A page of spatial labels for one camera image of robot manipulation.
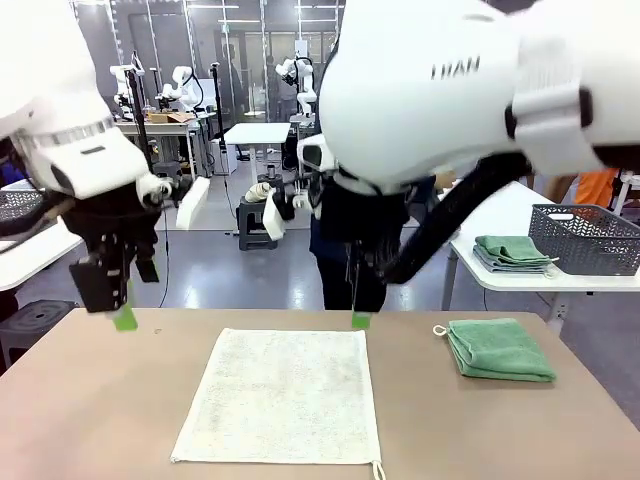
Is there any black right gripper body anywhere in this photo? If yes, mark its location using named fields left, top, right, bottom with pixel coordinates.
left=322, top=174, right=409, bottom=311

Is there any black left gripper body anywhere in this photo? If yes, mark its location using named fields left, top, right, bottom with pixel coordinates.
left=67, top=183, right=162, bottom=315

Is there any white terry towel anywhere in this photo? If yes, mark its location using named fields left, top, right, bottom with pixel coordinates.
left=169, top=327, right=387, bottom=480

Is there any green microfibre towel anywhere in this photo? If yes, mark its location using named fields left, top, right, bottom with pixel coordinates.
left=432, top=318, right=558, bottom=384
left=474, top=234, right=560, bottom=266

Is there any gray plastic basket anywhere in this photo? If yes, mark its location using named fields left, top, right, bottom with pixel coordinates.
left=528, top=203, right=640, bottom=277
left=0, top=189, right=47, bottom=224

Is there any person in navy jacket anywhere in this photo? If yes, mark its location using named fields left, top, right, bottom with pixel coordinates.
left=308, top=179, right=416, bottom=311

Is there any dark gray plastic stool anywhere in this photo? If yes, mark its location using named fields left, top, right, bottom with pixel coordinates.
left=236, top=197, right=275, bottom=252
left=0, top=298, right=81, bottom=374
left=257, top=174, right=289, bottom=221
left=152, top=160, right=187, bottom=184

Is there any blue chair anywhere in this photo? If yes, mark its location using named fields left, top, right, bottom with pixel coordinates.
left=0, top=160, right=26, bottom=189

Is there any white computer cabinet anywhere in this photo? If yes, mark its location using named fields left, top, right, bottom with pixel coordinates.
left=219, top=139, right=240, bottom=176

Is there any black tripod pole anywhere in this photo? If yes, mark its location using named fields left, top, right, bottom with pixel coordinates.
left=126, top=49, right=157, bottom=177
left=208, top=62, right=227, bottom=147

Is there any white workshop desk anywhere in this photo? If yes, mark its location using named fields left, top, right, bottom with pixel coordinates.
left=115, top=117, right=214, bottom=197

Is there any cardboard box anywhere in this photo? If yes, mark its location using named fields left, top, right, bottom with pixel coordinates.
left=143, top=110, right=195, bottom=127

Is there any person in orange shirt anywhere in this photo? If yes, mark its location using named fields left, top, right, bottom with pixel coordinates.
left=546, top=168, right=622, bottom=207

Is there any black floor cable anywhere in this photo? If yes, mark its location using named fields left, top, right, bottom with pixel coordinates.
left=158, top=229, right=172, bottom=307

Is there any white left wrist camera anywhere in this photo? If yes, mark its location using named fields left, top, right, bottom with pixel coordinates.
left=174, top=175, right=212, bottom=232

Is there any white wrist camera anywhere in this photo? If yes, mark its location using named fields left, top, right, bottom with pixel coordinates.
left=261, top=192, right=287, bottom=242
left=174, top=175, right=212, bottom=232

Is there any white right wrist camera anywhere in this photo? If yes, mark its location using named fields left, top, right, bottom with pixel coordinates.
left=261, top=192, right=287, bottom=242

